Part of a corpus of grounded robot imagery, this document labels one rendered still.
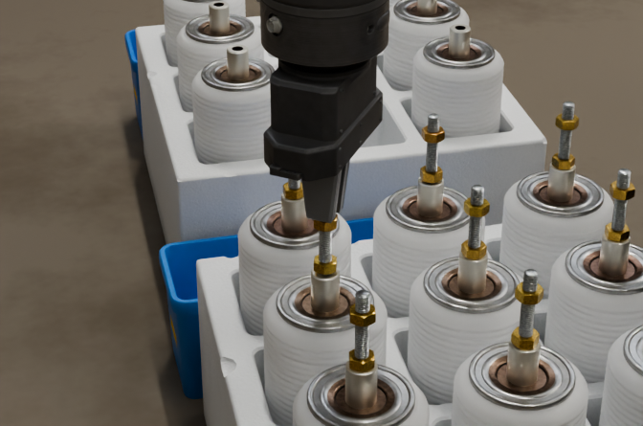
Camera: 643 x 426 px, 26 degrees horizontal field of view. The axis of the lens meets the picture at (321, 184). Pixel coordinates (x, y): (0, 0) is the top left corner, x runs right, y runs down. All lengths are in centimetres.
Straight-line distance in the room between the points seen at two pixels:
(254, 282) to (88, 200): 59
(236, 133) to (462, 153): 23
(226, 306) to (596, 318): 31
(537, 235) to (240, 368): 28
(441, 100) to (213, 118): 24
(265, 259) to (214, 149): 31
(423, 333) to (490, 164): 41
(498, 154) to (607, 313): 39
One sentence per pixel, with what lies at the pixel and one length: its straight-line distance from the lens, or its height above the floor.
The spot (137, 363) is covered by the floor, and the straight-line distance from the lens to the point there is 144.
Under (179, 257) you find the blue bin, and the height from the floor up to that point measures 10.
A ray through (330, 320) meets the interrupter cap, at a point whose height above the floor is 25.
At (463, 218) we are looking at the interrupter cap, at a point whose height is 25.
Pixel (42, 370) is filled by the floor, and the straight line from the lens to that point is 145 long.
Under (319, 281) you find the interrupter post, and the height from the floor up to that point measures 28.
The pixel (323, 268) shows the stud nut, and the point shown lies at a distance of 105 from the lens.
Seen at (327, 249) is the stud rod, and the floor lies 30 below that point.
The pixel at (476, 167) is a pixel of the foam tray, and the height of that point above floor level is 16.
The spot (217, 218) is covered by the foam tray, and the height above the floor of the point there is 13.
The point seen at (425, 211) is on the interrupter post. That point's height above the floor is 26.
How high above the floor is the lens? 87
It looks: 30 degrees down
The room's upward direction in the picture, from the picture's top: straight up
